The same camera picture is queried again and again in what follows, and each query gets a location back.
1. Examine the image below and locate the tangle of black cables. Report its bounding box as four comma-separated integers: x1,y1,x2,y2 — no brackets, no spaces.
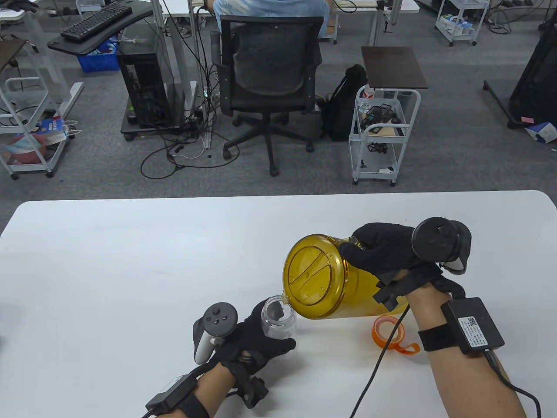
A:
140,65,240,180

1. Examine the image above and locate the orange water cup lid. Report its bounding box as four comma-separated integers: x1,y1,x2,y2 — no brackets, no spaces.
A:
371,316,420,356

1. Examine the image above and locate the clear water cup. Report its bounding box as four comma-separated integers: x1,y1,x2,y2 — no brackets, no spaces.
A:
260,295,297,341

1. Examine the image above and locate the black backpack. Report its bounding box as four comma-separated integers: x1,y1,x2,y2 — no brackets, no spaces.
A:
322,64,369,142

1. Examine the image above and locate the blue and white bag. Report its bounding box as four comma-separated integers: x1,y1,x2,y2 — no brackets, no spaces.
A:
37,118,70,144

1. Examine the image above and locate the person's left hand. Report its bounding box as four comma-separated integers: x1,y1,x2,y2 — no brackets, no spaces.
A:
211,300,296,384

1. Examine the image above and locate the brown ball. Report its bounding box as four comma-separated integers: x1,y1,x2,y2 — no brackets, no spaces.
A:
4,133,47,166

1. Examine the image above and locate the grey hand controller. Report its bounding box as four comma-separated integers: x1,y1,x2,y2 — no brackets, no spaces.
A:
411,217,473,275
193,302,239,364

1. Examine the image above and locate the black camera box cable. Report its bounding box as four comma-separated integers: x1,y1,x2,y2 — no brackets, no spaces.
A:
485,348,543,418

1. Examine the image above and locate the grey left hand controller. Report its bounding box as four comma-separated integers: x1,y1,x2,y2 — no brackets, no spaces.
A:
193,302,239,364

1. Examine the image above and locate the white rolling cart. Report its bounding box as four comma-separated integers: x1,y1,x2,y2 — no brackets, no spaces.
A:
349,86,421,185
0,78,74,180
435,0,490,47

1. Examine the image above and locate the dark brown side table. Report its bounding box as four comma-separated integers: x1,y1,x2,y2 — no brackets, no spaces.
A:
361,46,429,90
0,38,27,72

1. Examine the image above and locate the person's right forearm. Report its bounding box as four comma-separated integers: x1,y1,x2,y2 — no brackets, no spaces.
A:
407,279,528,418

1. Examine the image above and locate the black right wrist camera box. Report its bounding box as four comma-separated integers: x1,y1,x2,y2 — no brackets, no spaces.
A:
440,297,505,355

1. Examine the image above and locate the person's left forearm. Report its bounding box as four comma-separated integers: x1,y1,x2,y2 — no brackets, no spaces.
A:
174,361,239,418

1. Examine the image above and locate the person's right hand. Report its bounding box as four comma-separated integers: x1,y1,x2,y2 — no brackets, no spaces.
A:
339,222,466,312

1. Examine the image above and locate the black wheeled computer stand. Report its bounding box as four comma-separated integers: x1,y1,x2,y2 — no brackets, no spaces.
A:
121,117,192,142

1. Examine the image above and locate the yellow transparent kettle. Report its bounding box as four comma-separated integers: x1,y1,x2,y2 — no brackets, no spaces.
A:
282,234,410,320

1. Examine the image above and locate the grey right hand controller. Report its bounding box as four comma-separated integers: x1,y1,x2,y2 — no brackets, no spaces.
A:
411,217,473,275

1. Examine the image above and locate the white desk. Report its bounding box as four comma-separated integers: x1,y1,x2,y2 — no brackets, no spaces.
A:
161,0,420,46

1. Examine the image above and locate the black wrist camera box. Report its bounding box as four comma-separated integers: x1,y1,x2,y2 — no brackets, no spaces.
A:
440,297,505,355
145,374,197,412

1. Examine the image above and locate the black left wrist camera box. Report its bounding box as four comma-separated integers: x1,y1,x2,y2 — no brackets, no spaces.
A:
145,374,197,412

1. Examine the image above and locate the black fabric stand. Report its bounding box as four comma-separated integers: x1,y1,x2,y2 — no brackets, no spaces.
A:
483,30,557,130

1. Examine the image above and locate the black mesh office chair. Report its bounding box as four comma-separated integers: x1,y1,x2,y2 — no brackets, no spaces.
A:
211,15,326,177

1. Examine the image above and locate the white and blue box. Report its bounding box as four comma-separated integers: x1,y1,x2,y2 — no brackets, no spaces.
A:
524,122,557,144

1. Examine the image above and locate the black keyboard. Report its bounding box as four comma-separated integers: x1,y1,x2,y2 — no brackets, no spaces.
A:
60,1,133,43

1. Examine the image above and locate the black glove cable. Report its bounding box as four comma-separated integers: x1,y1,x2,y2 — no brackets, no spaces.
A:
348,304,412,418

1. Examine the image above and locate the black curved desk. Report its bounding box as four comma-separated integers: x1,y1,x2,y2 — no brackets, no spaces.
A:
47,0,154,56

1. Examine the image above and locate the blue plastic crate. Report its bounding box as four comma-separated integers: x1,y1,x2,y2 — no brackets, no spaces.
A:
77,37,121,73

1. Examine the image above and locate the black computer tower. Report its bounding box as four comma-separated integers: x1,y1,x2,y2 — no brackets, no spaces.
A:
117,41,183,129

